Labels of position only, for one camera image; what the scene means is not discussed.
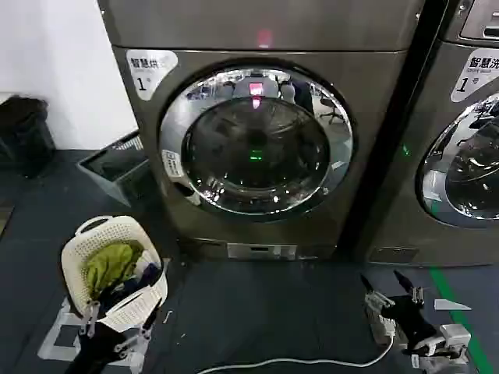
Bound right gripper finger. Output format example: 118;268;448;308
359;273;392;315
393;270;426;309

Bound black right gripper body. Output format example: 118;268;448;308
383;295;438;351

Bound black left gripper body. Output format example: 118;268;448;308
65;322;136;374

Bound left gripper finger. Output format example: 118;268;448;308
140;297;162;340
79;298;103;337

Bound white perforated laundry basket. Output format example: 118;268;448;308
61;215;169;327

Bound white power strip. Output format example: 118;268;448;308
363;305;395;345

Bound white triangular floor sticker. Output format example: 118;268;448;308
433;298;472;312

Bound dark blue clothes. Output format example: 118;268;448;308
99;251;161;312

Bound green garment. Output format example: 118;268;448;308
84;242;142;295

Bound grey dryer with drawer panel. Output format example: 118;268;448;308
365;0;499;267

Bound chrome-rimmed round dryer door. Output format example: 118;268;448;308
414;101;499;229

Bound grey plastic crate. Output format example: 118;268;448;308
76;130;150;209

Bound grey dryer with pink light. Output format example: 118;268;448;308
97;0;421;263

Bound black waste bin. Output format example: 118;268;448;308
0;94;57;178

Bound round glass dryer door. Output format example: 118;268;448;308
157;61;359;216

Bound white floor marker frame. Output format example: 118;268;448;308
37;256;171;374

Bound white power cable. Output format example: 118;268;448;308
193;329;395;374

